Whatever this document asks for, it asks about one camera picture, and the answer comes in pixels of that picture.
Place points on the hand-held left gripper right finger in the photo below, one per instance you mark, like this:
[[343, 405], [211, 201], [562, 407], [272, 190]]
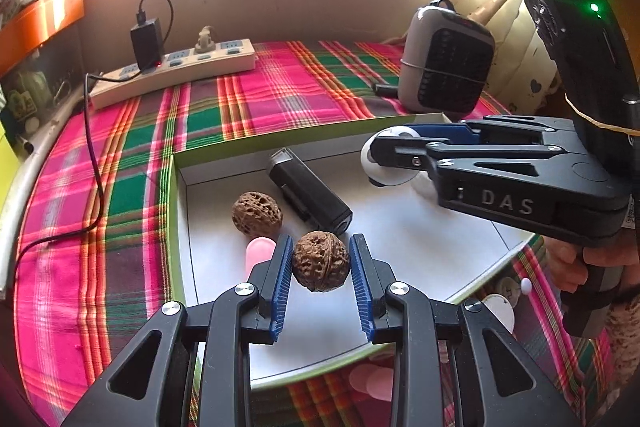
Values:
[[362, 287]]

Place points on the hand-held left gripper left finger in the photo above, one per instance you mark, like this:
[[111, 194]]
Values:
[[281, 287]]

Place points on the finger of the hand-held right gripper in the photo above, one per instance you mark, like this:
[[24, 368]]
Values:
[[445, 132], [400, 152]]

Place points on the white panda shaped gadget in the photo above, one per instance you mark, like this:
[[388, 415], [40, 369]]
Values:
[[387, 177]]

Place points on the pink capsule object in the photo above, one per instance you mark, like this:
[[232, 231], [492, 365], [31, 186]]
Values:
[[260, 254]]

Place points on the brown walnut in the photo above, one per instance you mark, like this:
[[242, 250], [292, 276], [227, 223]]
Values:
[[257, 213], [320, 259]]

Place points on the green white cardboard box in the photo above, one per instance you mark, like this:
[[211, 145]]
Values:
[[425, 257]]

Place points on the black rectangular device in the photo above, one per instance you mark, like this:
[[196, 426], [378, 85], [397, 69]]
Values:
[[310, 192]]

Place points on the white round knob gadget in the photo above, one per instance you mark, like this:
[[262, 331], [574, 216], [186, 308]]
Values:
[[525, 287]]

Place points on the person's right hand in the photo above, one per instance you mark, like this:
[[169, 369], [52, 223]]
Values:
[[565, 267]]

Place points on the grey space heater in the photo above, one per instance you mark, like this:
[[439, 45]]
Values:
[[450, 67]]

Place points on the cream power strip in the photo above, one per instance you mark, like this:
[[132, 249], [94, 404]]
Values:
[[220, 57]]

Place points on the plaid tablecloth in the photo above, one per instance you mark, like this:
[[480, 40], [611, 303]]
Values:
[[125, 147]]

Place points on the white plug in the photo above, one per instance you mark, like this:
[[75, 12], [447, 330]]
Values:
[[205, 39]]

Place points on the black charger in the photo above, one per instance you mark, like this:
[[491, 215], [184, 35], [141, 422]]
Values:
[[146, 42]]

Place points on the glass jar green label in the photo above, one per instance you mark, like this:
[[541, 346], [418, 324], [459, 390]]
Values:
[[22, 99]]

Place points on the orange tray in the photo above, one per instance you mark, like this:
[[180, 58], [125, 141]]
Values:
[[40, 24]]

